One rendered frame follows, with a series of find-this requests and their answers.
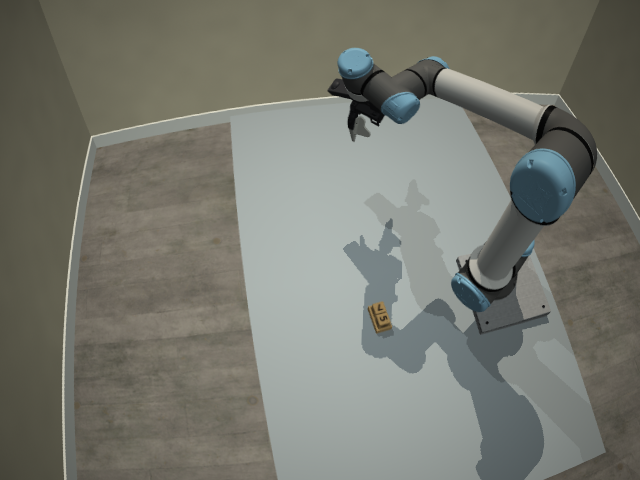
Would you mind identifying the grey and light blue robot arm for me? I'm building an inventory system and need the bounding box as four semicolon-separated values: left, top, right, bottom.
327;48;597;312

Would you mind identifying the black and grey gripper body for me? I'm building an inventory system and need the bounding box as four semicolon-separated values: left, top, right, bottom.
350;98;385;126

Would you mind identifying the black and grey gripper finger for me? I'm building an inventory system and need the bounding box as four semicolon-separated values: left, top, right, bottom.
348;109;371;142

